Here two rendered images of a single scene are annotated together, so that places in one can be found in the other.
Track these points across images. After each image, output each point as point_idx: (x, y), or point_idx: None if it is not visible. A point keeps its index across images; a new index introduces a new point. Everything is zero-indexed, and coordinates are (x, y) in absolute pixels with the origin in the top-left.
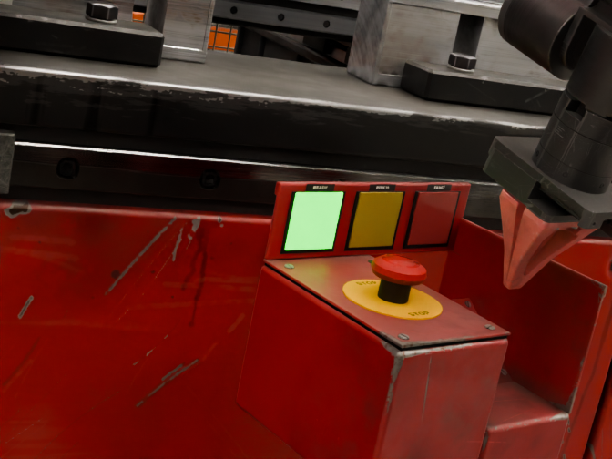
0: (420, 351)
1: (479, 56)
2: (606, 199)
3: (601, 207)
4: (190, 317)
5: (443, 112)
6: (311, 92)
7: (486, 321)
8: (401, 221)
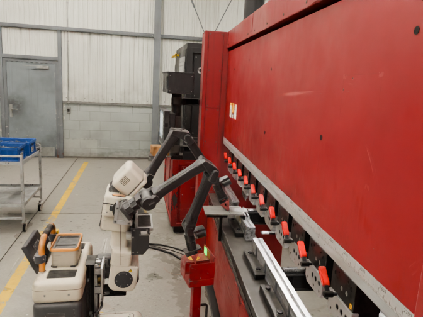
0: (181, 257)
1: (257, 254)
2: (186, 250)
3: (184, 250)
4: (225, 268)
5: (235, 254)
6: (235, 245)
7: (188, 261)
8: (210, 257)
